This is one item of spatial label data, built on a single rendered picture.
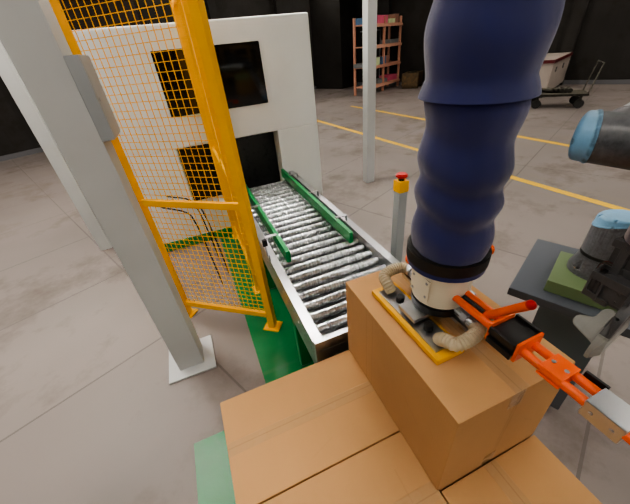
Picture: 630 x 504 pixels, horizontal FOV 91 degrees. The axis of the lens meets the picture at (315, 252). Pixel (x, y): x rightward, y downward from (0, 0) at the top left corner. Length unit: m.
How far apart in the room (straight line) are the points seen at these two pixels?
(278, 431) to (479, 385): 0.73
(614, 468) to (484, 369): 1.25
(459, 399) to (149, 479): 1.61
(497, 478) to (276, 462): 0.71
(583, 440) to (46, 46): 2.83
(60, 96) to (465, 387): 1.69
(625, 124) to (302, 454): 1.21
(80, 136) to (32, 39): 0.32
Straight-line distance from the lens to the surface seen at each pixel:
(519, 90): 0.74
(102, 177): 1.66
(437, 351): 0.98
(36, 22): 1.61
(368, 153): 4.50
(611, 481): 2.15
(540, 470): 1.39
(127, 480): 2.14
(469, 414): 0.93
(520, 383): 1.02
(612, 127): 0.75
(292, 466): 1.28
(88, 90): 1.57
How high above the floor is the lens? 1.72
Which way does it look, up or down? 34 degrees down
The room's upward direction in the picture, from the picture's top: 6 degrees counter-clockwise
